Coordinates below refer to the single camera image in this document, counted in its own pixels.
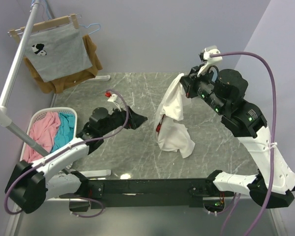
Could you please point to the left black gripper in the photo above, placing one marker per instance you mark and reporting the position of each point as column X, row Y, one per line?
column 135, row 120

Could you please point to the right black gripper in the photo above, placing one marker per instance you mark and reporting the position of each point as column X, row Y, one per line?
column 190, row 80

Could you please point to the white coca-cola t-shirt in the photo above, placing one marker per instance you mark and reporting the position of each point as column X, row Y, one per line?
column 169, row 133

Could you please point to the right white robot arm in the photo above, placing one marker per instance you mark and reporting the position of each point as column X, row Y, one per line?
column 248, row 124

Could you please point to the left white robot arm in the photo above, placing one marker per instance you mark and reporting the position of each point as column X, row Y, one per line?
column 31, row 184

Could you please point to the teal garment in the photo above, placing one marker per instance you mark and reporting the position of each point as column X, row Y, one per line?
column 65, row 131

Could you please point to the black base beam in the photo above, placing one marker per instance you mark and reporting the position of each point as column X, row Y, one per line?
column 153, row 192

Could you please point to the brown garment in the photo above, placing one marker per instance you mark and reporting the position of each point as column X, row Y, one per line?
column 59, row 85

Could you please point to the pink garment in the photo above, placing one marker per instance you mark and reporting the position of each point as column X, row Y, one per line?
column 43, row 131

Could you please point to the white laundry basket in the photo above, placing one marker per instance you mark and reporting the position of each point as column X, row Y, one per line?
column 40, row 114

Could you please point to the grey panda t-shirt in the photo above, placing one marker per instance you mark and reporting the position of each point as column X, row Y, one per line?
column 57, row 52

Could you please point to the white clothes rack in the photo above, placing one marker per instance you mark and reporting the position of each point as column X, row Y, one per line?
column 5, row 121

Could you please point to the wooden clip hanger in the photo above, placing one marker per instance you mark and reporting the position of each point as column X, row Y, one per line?
column 16, row 34

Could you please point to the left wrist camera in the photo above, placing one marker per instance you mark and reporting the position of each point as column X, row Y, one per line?
column 112, row 97

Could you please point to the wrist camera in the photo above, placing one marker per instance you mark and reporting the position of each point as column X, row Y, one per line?
column 112, row 97
column 209, row 56

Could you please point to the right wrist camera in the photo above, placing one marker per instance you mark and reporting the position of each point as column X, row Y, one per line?
column 209, row 56

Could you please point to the blue wire hanger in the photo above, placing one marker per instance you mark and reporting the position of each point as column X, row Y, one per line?
column 47, row 14

